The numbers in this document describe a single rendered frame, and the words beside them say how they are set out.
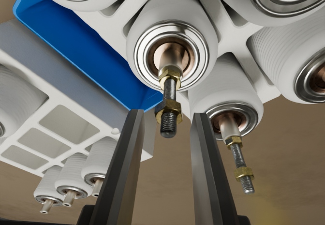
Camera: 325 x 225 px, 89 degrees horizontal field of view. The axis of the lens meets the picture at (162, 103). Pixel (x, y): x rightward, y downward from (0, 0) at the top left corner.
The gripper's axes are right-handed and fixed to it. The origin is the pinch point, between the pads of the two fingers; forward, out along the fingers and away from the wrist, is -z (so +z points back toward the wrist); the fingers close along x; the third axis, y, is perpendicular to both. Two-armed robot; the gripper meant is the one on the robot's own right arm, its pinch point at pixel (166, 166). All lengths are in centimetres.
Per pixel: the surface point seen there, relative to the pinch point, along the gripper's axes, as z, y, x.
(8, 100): -14.0, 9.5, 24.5
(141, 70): -11.1, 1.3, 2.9
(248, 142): -36, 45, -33
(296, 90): -11.0, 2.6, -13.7
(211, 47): -11.5, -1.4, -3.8
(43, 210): -8, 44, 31
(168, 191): -36, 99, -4
